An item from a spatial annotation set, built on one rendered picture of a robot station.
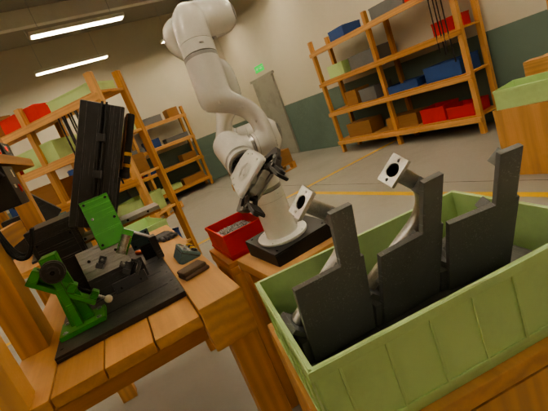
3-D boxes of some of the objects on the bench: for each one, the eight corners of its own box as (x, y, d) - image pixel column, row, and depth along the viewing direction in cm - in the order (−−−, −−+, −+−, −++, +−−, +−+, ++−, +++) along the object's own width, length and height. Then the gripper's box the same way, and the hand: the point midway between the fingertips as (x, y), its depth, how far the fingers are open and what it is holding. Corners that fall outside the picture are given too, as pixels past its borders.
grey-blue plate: (158, 253, 189) (146, 227, 186) (159, 254, 187) (147, 227, 184) (139, 262, 186) (126, 236, 183) (140, 263, 184) (127, 236, 181)
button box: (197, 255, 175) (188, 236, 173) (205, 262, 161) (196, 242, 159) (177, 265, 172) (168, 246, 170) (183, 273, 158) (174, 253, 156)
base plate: (150, 241, 231) (149, 238, 230) (187, 295, 130) (184, 290, 130) (78, 275, 217) (77, 271, 216) (57, 364, 116) (54, 359, 116)
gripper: (275, 141, 95) (307, 167, 81) (239, 200, 98) (263, 236, 84) (250, 127, 90) (279, 152, 76) (214, 189, 94) (235, 224, 80)
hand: (269, 194), depth 81 cm, fingers open, 8 cm apart
